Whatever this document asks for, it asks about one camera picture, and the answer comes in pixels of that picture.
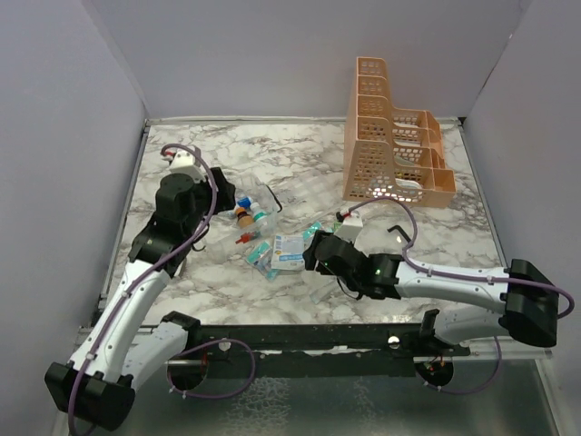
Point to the teal bandage packet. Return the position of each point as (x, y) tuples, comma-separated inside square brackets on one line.
[(260, 259)]

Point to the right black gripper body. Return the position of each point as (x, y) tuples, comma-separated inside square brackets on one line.
[(312, 263)]

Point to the white green-label bottle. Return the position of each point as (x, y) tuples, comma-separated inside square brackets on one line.
[(258, 214)]

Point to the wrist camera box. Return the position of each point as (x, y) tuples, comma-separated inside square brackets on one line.
[(185, 162), (351, 225)]

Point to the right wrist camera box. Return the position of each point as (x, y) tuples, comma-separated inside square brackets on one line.
[(351, 225)]

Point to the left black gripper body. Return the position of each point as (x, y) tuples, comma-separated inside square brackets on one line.
[(223, 200)]

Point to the silver teal-header packet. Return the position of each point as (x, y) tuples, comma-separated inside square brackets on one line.
[(308, 234)]

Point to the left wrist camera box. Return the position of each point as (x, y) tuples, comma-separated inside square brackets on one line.
[(185, 162)]

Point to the orange plastic file rack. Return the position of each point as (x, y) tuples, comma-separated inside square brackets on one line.
[(392, 152)]

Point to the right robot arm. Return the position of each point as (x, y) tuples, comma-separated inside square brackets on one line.
[(518, 301)]

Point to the small blue-cap bottle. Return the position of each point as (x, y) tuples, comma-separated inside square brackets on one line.
[(244, 202)]

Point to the white blue wipes pack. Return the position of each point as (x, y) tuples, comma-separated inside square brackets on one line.
[(287, 254)]

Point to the clear first aid box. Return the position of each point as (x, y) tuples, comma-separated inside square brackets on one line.
[(225, 237)]

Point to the black box handle right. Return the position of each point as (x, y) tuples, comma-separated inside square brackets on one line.
[(400, 235)]

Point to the black front frame bar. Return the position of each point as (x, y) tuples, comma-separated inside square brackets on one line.
[(306, 350)]

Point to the flat teal strip packet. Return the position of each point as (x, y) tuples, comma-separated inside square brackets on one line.
[(323, 292)]

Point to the brown orange-cap medicine bottle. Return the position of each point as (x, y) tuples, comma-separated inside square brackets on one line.
[(244, 218)]

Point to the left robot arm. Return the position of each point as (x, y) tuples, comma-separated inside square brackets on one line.
[(99, 382)]

